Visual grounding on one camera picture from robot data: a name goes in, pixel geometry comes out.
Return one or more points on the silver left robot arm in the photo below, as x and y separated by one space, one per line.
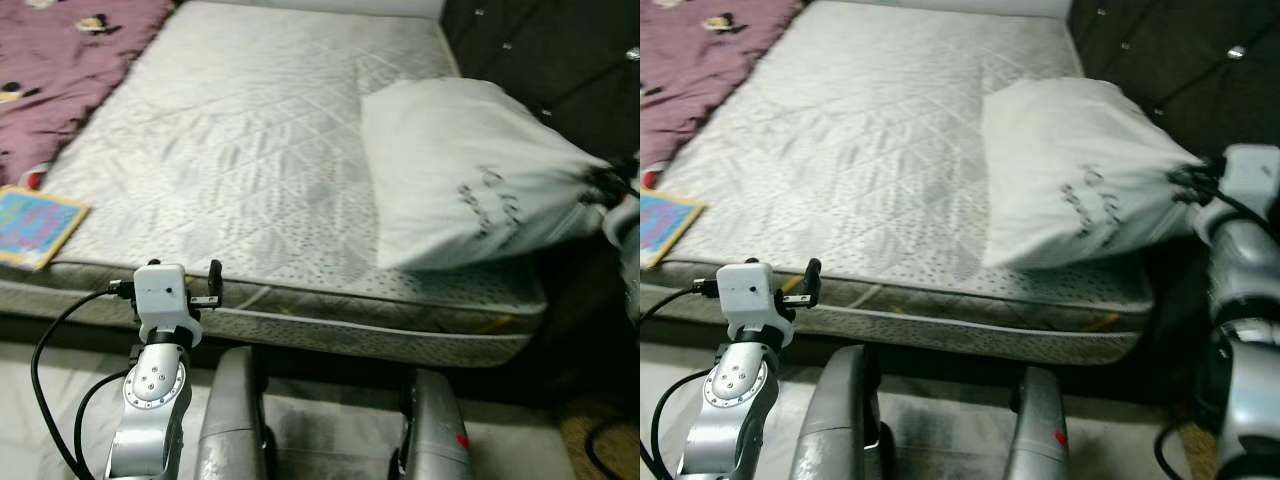
735 410
150 410

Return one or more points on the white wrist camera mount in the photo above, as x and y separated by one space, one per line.
1255 180
745 295
160 295

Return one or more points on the black bed frame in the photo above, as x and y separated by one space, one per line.
950 380
320 380

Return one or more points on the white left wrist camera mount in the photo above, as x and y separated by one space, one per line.
160 295
745 295

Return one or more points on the white quilted mattress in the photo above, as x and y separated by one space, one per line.
870 130
230 130

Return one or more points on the white panda print pillow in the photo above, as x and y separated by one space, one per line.
1070 170
450 170

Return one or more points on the pink cartoon mouse blanket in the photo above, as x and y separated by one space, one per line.
60 80
700 80

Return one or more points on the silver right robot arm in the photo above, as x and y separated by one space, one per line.
625 240
1245 300

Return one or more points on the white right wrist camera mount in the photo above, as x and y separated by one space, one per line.
1255 180

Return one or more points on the black tufted headboard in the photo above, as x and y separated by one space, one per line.
560 60
1180 60

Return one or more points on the grey robot right leg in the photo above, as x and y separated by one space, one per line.
435 430
1035 430

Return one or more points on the colourful children's book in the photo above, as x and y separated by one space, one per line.
665 225
35 225

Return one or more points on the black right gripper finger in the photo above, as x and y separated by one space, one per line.
597 185
1188 183

